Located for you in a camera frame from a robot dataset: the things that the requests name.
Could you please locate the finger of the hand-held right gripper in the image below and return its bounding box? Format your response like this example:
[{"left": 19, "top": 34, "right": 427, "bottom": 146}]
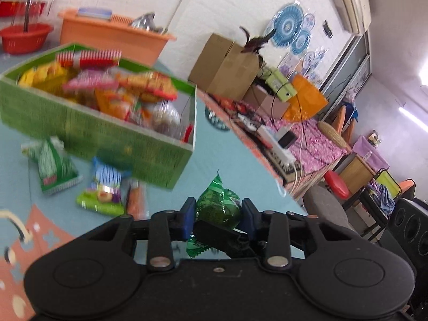
[{"left": 194, "top": 220, "right": 259, "bottom": 259}]

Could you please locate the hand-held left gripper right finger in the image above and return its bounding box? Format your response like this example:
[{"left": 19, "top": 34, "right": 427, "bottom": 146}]
[{"left": 241, "top": 197, "right": 360, "bottom": 270}]

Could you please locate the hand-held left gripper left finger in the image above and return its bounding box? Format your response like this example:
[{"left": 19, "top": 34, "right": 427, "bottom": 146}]
[{"left": 82, "top": 196, "right": 197, "bottom": 273}]

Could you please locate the shiny green snack packet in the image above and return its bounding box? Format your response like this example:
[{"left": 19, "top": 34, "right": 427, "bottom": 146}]
[{"left": 186, "top": 171, "right": 242, "bottom": 259}]

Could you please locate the green cardboard box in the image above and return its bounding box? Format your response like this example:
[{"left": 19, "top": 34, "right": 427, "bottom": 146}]
[{"left": 0, "top": 42, "right": 198, "bottom": 191}]

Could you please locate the red peanut snack packet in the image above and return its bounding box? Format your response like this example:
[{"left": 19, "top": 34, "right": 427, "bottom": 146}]
[{"left": 117, "top": 71, "right": 178, "bottom": 103}]

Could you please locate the yellow snack packet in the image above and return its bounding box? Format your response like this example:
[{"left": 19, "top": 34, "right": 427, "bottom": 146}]
[{"left": 18, "top": 63, "right": 78, "bottom": 101}]

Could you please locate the orange sausage snack packet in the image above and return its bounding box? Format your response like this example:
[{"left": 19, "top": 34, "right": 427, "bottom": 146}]
[{"left": 125, "top": 180, "right": 148, "bottom": 218}]

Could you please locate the teal printed tablecloth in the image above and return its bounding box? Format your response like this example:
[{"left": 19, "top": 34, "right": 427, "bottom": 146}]
[{"left": 0, "top": 51, "right": 307, "bottom": 321}]

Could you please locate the white power strip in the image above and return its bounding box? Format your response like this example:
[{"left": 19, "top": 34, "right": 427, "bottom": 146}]
[{"left": 257, "top": 125, "right": 302, "bottom": 178}]

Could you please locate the grey chair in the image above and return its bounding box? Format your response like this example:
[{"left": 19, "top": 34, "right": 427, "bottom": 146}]
[{"left": 302, "top": 185, "right": 355, "bottom": 228}]

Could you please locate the blue and green snack packet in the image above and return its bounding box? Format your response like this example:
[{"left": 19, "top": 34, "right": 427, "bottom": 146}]
[{"left": 76, "top": 157, "right": 133, "bottom": 216}]

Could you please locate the red stool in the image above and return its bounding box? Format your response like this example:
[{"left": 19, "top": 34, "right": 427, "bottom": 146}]
[{"left": 323, "top": 169, "right": 350, "bottom": 199}]

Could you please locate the pink floral blanket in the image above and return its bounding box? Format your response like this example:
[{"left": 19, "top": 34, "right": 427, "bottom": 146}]
[{"left": 200, "top": 91, "right": 352, "bottom": 192}]

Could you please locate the small brown cardboard box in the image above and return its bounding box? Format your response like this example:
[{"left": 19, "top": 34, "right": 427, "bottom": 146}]
[{"left": 243, "top": 85, "right": 291, "bottom": 120}]

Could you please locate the woven straw cushion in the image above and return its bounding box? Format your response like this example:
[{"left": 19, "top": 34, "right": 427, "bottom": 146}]
[{"left": 317, "top": 120, "right": 345, "bottom": 148}]

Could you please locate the wooden box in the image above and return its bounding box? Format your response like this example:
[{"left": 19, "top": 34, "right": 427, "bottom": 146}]
[{"left": 338, "top": 153, "right": 377, "bottom": 185}]

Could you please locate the orange bag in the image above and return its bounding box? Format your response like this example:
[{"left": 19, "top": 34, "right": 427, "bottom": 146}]
[{"left": 282, "top": 74, "right": 330, "bottom": 123}]

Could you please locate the light green box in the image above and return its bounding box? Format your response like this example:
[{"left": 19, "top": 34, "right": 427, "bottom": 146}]
[{"left": 264, "top": 67, "right": 298, "bottom": 103}]

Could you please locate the purple cloth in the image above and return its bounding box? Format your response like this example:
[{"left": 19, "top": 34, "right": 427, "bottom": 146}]
[{"left": 352, "top": 135, "right": 390, "bottom": 171}]

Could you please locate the green striped snack packet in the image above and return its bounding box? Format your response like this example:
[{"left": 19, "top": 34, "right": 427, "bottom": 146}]
[{"left": 21, "top": 137, "right": 84, "bottom": 195}]

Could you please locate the large brown cardboard box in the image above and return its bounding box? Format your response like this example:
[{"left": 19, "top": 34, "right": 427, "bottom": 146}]
[{"left": 188, "top": 32, "right": 263, "bottom": 102}]

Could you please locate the black speaker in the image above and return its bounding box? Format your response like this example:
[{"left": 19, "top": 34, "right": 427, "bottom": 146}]
[{"left": 379, "top": 197, "right": 428, "bottom": 275}]

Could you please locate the dark purple leaf plant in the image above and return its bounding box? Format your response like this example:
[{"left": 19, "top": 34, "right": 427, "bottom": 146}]
[{"left": 239, "top": 26, "right": 277, "bottom": 56}]

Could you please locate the small blue paper fan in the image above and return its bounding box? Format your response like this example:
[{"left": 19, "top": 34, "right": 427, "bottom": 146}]
[{"left": 290, "top": 28, "right": 312, "bottom": 55}]

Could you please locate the orange plastic basin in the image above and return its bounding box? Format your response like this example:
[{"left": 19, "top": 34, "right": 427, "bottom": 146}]
[{"left": 57, "top": 7, "right": 177, "bottom": 69}]

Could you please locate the fluorescent ceiling light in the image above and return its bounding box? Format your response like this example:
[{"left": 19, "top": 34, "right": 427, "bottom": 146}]
[{"left": 398, "top": 106, "right": 428, "bottom": 128}]

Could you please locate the large blue paper fan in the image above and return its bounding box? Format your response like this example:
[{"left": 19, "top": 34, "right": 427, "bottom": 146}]
[{"left": 270, "top": 2, "right": 305, "bottom": 48}]

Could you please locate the metal funnel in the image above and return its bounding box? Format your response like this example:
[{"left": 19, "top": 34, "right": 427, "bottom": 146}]
[{"left": 129, "top": 12, "right": 168, "bottom": 36}]

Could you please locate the blue plastic lid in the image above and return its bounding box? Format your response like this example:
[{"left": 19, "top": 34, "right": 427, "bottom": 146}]
[{"left": 77, "top": 7, "right": 112, "bottom": 20}]

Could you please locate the white air conditioner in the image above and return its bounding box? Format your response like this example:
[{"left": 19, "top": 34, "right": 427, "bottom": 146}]
[{"left": 326, "top": 0, "right": 372, "bottom": 34}]

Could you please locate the red plastic basket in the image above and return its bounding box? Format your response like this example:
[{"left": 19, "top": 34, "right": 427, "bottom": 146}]
[{"left": 0, "top": 23, "right": 54, "bottom": 55}]

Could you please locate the clear glass jar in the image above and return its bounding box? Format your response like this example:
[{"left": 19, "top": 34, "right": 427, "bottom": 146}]
[{"left": 11, "top": 0, "right": 63, "bottom": 31}]

